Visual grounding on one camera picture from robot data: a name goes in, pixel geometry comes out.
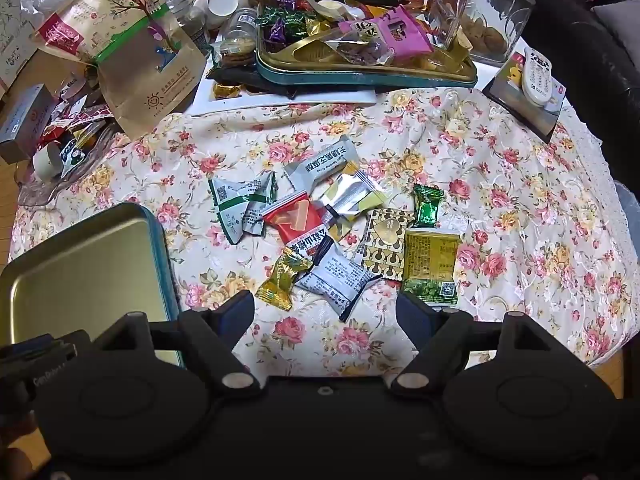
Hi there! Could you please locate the gold candy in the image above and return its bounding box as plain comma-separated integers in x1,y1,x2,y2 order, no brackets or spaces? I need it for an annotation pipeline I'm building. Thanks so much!
255,247,314,312

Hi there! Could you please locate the small green candy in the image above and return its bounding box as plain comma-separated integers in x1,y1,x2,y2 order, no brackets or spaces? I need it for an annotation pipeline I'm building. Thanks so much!
412,184,445,229

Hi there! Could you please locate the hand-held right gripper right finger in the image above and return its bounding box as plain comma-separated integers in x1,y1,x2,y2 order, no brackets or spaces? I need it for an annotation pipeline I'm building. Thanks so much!
390,290,549,397

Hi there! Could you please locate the small glass cookie jar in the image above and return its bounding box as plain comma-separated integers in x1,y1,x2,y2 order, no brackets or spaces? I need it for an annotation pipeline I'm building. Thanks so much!
214,7,262,69

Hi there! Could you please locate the dark booklet with yellow picture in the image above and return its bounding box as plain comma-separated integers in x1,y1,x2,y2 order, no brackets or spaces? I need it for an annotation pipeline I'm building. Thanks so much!
482,45,569,144

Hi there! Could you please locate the person's left hand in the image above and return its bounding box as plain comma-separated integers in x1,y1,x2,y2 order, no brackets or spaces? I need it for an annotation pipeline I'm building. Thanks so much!
0,417,56,480

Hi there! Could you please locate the clear package with red label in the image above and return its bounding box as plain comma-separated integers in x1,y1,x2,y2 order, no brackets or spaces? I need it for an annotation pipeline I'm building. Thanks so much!
426,0,482,52

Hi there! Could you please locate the silver and yellow snack packet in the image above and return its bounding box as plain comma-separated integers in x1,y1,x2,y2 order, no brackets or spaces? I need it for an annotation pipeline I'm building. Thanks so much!
319,170,389,220

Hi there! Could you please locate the pink snack packet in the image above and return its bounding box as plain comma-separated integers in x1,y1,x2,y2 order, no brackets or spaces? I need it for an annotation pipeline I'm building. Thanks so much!
339,5,434,65

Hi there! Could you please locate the white jar lid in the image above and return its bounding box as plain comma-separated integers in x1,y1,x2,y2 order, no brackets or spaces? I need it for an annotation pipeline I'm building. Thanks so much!
207,0,240,19

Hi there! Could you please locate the green and yellow pea packet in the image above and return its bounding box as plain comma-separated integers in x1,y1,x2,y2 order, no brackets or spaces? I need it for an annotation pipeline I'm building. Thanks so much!
402,228,462,307

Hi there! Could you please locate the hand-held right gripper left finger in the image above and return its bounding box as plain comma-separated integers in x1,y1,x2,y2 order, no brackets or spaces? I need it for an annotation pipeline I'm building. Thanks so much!
95,290,262,394

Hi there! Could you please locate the gold heart patterned packet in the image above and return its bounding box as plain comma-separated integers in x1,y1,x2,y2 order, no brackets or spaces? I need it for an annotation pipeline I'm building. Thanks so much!
352,208,417,282

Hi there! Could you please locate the white remote control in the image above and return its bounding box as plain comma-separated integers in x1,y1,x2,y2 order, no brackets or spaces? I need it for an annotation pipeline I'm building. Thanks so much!
520,47,554,107

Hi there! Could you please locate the kraft paper bag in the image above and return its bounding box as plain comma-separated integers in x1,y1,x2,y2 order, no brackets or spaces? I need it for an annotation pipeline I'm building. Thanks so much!
30,0,209,139

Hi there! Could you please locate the grey snack packet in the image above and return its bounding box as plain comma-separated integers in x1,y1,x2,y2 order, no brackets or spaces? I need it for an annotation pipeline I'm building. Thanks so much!
282,135,362,197

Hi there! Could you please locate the floral tablecloth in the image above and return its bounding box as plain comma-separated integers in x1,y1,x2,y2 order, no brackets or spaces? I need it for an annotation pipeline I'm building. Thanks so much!
10,87,626,377

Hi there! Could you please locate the green and white snack packet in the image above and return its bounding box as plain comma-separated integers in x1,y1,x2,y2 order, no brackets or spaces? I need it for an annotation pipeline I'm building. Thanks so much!
209,172,279,246

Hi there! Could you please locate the grey cardboard box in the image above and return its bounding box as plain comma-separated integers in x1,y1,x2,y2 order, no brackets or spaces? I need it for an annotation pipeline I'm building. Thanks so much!
0,84,57,164

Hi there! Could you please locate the white and dark blue packet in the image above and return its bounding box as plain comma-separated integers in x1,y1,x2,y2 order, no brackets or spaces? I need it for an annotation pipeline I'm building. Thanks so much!
295,240,382,323

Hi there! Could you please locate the blue and white snack packet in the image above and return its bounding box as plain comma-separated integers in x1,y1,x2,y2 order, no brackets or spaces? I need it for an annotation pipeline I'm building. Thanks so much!
60,137,87,167

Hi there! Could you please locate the gold tin tray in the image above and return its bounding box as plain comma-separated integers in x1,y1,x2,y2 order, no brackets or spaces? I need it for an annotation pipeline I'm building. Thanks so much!
0,203,182,367

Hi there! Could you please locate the teal tin tray of candies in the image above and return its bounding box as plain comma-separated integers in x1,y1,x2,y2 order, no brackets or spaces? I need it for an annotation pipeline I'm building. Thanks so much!
255,0,479,92

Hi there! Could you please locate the red snack packet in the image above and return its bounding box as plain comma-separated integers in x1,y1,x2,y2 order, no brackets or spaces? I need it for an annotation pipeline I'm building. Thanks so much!
262,192,327,262

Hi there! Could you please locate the black sofa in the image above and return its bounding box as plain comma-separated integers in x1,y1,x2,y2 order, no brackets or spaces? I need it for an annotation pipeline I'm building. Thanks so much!
520,0,640,183

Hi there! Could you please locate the large glass cookie jar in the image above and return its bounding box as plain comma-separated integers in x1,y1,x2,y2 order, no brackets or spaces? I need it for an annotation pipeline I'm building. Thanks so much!
456,0,537,67

